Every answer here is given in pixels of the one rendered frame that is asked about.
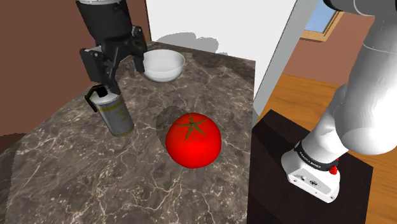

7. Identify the window with wooden frame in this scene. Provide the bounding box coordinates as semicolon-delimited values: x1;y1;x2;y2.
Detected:
300;0;346;43

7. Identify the dark robot stand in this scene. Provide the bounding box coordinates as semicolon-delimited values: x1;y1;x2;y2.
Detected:
246;108;374;224

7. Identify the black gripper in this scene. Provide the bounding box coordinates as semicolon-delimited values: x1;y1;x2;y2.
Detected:
75;1;149;95

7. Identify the red tomato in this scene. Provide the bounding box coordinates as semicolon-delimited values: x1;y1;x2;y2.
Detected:
165;112;223;169

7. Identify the white bowl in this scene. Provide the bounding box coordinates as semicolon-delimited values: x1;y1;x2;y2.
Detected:
143;49;186;83

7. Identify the grey canister with black handle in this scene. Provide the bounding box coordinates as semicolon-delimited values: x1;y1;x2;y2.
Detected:
84;83;136;138

